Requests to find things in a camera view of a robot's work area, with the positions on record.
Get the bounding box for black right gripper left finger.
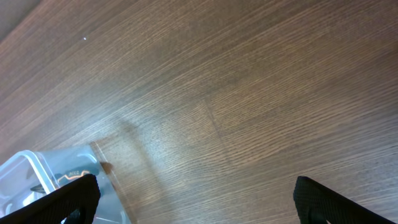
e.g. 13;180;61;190
1;174;101;224

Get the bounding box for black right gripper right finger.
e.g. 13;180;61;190
293;176;394;224

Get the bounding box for orange black pliers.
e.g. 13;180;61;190
30;169;95;194

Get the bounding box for clear plastic container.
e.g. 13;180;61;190
1;145;131;224

